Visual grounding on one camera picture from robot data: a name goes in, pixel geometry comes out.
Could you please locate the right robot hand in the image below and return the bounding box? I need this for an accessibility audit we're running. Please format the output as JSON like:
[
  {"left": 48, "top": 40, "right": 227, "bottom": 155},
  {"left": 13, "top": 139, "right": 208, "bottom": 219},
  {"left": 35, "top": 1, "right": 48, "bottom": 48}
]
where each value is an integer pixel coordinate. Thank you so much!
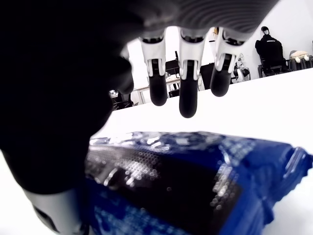
[{"left": 0, "top": 0, "right": 281, "bottom": 235}]

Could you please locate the blue Oreo cookie pack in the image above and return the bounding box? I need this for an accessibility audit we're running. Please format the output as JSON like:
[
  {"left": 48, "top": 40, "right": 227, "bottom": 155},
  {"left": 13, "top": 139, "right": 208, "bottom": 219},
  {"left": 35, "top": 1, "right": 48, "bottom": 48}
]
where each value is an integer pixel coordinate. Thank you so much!
[{"left": 84, "top": 131, "right": 313, "bottom": 235}]

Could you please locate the black jacket on office chair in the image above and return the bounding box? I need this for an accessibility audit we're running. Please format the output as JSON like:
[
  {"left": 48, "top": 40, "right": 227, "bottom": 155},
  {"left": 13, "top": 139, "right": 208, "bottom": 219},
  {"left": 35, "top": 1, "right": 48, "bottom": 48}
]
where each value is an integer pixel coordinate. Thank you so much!
[{"left": 255, "top": 25, "right": 290, "bottom": 78}]

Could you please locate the beige plush toy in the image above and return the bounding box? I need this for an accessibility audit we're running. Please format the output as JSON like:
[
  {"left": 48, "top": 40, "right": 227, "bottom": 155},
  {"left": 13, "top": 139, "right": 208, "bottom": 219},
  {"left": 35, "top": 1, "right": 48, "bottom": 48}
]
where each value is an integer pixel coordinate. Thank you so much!
[{"left": 290, "top": 50, "right": 313, "bottom": 70}]

